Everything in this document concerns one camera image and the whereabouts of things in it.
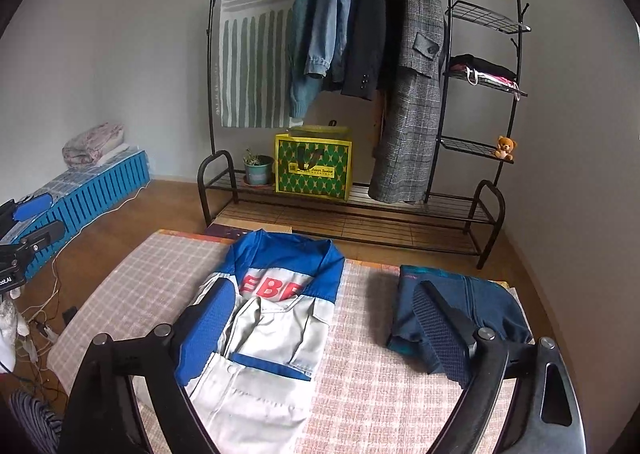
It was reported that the pink checked blanket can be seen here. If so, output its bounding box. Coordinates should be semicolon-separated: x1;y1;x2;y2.
47;229;526;454

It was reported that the black folded cloth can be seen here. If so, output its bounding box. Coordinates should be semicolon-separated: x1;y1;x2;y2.
447;54;517;79

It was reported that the blue slatted crate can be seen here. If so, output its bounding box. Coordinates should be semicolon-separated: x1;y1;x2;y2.
0;150;152;279

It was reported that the potted plant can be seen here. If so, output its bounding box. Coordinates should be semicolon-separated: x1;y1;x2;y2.
242;149;275;187

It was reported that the black jacket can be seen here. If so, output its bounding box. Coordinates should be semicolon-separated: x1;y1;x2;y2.
340;0;408;102

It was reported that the dark teal folded garment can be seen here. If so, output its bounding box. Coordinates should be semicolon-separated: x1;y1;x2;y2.
386;264;533;377

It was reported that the brown teddy bear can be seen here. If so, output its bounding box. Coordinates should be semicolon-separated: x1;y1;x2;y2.
494;135;518;161

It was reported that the dark denim jacket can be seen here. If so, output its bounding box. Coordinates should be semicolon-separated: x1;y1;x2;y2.
289;0;331;121

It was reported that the person's striped clothing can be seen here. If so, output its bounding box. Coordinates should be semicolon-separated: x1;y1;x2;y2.
7;388;63;454

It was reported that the light blue denim jacket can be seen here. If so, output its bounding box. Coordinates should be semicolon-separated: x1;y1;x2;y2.
305;0;365;94

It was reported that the yellow and green bag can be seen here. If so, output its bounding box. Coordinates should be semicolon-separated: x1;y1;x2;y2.
274;125;354;202

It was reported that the grey plaid coat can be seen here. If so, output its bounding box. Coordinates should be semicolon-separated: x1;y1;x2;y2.
367;0;447;205

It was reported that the white charger cable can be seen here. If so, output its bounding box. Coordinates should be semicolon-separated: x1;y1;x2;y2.
17;191;146;362

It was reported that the black metal clothes rack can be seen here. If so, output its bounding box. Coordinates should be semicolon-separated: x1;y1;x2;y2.
197;0;532;271

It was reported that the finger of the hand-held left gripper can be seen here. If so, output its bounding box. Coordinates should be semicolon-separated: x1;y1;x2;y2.
11;193;55;223
20;221;66;251

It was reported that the pink folded cloth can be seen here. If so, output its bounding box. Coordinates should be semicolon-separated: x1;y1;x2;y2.
475;72;521;90

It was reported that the patterned floor mat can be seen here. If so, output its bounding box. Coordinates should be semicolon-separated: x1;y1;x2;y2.
155;223;523;315

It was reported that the grey striped hanging towel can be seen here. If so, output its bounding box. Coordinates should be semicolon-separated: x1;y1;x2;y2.
214;0;317;129

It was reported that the folded floral quilt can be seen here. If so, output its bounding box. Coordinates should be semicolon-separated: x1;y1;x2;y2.
62;123;126;167

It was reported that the white and blue work jacket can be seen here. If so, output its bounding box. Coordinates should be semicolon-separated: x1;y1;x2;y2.
175;229;346;454

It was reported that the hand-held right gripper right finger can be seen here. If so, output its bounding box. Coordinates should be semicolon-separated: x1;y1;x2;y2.
412;280;587;454

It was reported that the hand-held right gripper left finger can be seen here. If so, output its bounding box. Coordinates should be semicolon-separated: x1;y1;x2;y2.
56;278;236;454

